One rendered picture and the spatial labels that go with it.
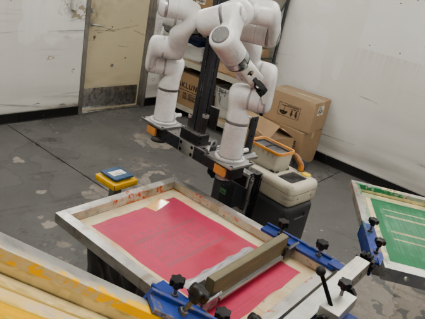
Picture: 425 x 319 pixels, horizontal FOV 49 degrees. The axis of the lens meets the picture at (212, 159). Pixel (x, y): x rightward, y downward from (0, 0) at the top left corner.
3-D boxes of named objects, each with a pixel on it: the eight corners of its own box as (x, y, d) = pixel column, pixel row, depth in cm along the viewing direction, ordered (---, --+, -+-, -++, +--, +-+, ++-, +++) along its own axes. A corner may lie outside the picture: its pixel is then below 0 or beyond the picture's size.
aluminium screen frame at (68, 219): (54, 221, 159) (55, 212, 158) (173, 183, 203) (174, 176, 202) (234, 364, 117) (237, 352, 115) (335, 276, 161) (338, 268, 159)
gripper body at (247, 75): (256, 58, 131) (267, 76, 141) (234, 39, 136) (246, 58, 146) (237, 77, 132) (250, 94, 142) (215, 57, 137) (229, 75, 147)
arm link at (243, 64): (254, 55, 130) (257, 60, 132) (234, 38, 134) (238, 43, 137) (234, 74, 130) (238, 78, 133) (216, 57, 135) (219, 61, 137)
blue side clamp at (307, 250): (257, 242, 175) (261, 225, 172) (264, 237, 178) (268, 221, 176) (327, 283, 159) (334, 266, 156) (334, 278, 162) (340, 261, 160)
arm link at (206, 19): (257, 23, 144) (239, 31, 125) (219, 31, 149) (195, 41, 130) (252, -6, 141) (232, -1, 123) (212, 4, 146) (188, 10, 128)
